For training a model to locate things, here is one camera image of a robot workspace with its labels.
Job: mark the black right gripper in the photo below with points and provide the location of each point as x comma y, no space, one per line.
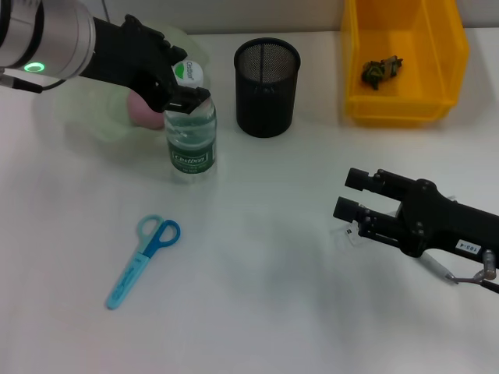
436,222

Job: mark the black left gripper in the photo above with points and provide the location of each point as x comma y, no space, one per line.
128,54

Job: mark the pink peach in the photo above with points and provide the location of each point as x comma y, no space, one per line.
142,115

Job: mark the clear green-label water bottle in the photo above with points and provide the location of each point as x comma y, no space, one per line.
191,156

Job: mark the green plastic wrapper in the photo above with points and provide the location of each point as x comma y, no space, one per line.
380,72

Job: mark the black mesh pen cup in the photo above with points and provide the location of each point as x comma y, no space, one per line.
265,97

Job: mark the pale green glass fruit plate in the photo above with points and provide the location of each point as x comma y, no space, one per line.
97,117

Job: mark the white grey pen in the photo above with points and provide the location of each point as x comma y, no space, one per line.
438,269

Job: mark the blue scissors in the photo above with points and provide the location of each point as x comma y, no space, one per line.
124,280

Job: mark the yellow plastic bin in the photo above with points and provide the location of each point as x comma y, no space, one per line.
429,58

